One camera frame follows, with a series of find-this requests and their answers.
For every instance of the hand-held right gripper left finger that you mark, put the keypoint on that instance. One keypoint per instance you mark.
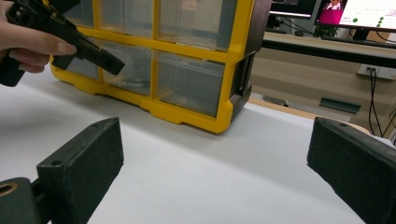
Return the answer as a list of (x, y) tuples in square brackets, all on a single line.
[(81, 168)]

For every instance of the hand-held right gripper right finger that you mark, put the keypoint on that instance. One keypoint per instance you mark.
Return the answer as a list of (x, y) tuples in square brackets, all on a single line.
[(355, 168)]

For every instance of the transparent pull-out drawer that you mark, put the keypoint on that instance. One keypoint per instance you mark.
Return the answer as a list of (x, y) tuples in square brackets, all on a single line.
[(137, 62)]

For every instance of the yellow black organizer cabinet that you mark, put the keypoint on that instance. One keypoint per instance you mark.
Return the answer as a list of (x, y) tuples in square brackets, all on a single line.
[(229, 81)]

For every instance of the grid of clear plastic drawers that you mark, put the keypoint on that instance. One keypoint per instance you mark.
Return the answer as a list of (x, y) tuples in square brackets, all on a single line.
[(190, 81)]

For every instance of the light wooden table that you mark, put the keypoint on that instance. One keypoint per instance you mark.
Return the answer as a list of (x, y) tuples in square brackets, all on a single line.
[(289, 111)]

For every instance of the white power strip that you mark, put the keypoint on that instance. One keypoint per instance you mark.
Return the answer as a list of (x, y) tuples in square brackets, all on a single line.
[(379, 73)]

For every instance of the pale wood desk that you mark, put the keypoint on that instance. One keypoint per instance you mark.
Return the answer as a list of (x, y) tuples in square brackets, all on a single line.
[(295, 77)]

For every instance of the small green plant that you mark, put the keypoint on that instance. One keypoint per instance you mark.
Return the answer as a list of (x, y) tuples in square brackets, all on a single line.
[(325, 31)]

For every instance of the monitor with bright screen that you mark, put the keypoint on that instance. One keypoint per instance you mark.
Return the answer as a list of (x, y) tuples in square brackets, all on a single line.
[(361, 14)]

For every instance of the dark monitor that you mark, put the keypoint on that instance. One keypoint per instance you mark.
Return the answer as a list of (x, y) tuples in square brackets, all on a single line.
[(292, 6)]

